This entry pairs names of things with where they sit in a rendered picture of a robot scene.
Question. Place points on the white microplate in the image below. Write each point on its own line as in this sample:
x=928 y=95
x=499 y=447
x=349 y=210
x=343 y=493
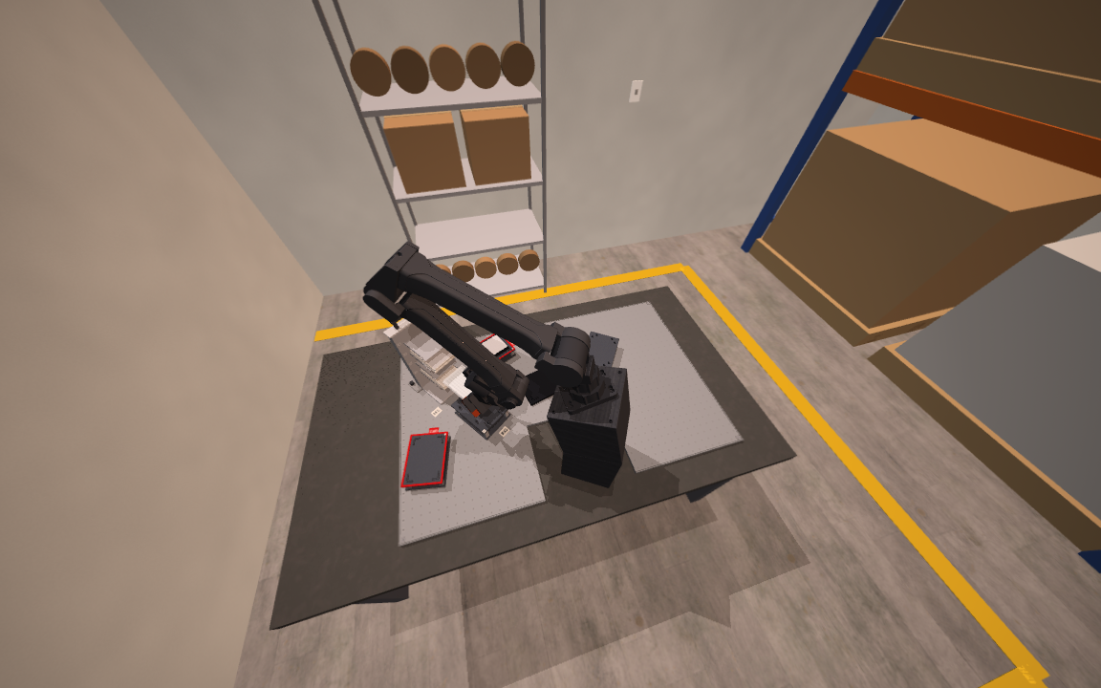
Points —
x=455 y=382

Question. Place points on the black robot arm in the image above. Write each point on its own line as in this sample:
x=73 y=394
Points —
x=561 y=353

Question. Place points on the grey shelf rack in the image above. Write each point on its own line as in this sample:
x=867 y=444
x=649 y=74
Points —
x=414 y=339

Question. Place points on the dark grey flat nest with red border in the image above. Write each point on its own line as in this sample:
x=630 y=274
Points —
x=426 y=461

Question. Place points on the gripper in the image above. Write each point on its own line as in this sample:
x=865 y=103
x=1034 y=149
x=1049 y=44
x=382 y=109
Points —
x=475 y=406

